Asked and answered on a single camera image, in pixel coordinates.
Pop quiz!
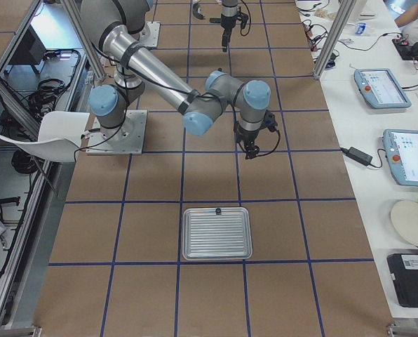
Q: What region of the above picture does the aluminium frame post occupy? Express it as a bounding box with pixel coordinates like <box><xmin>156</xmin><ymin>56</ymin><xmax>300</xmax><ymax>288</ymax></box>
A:
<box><xmin>313</xmin><ymin>0</ymin><xmax>356</xmax><ymax>80</ymax></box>

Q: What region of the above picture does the far teach pendant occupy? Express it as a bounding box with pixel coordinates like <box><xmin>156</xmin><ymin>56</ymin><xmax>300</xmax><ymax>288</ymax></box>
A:
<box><xmin>353</xmin><ymin>68</ymin><xmax>412</xmax><ymax>110</ymax></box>

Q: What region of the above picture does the near teach pendant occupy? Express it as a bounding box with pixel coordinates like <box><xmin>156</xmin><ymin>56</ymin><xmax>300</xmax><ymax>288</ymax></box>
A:
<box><xmin>382</xmin><ymin>129</ymin><xmax>418</xmax><ymax>187</ymax></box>

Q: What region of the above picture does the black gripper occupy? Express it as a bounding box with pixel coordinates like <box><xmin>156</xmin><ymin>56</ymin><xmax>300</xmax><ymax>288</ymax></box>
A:
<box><xmin>235</xmin><ymin>121</ymin><xmax>265</xmax><ymax>159</ymax></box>
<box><xmin>221</xmin><ymin>22</ymin><xmax>236</xmax><ymax>53</ymax></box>

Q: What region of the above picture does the teach pendant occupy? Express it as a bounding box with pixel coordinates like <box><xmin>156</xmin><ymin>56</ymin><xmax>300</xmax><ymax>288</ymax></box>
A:
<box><xmin>382</xmin><ymin>129</ymin><xmax>418</xmax><ymax>187</ymax></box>
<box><xmin>353</xmin><ymin>68</ymin><xmax>412</xmax><ymax>110</ymax></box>

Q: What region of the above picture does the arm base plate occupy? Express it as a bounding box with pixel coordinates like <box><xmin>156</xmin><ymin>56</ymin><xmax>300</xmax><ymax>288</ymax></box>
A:
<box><xmin>134</xmin><ymin>21</ymin><xmax>161</xmax><ymax>49</ymax></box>
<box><xmin>86</xmin><ymin>110</ymin><xmax>148</xmax><ymax>155</ymax></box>

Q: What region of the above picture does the white round plate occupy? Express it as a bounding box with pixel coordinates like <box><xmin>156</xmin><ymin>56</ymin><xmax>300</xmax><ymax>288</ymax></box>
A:
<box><xmin>390</xmin><ymin>200</ymin><xmax>418</xmax><ymax>247</ymax></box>

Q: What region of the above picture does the black box with label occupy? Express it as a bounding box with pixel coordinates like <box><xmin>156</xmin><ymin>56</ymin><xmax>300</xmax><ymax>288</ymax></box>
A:
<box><xmin>387</xmin><ymin>253</ymin><xmax>418</xmax><ymax>308</ymax></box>

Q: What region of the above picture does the white chair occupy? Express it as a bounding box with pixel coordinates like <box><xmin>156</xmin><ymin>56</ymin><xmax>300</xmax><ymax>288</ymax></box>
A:
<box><xmin>0</xmin><ymin>111</ymin><xmax>90</xmax><ymax>162</ymax></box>

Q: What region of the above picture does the black power adapter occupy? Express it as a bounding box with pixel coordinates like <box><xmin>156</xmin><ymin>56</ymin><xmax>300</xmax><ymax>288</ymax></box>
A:
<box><xmin>340</xmin><ymin>147</ymin><xmax>386</xmax><ymax>169</ymax></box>

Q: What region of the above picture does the olive brake shoe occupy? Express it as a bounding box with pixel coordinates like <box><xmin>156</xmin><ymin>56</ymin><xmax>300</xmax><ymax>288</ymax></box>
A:
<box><xmin>192</xmin><ymin>3</ymin><xmax>205</xmax><ymax>20</ymax></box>

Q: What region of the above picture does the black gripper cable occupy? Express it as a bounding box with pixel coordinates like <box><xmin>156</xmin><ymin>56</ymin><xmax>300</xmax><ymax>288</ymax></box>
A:
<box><xmin>238</xmin><ymin>0</ymin><xmax>252</xmax><ymax>37</ymax></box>

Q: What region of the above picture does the silver ribbed metal tray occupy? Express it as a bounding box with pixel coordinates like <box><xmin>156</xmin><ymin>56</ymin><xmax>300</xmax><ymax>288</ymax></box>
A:
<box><xmin>182</xmin><ymin>206</ymin><xmax>253</xmax><ymax>260</ymax></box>

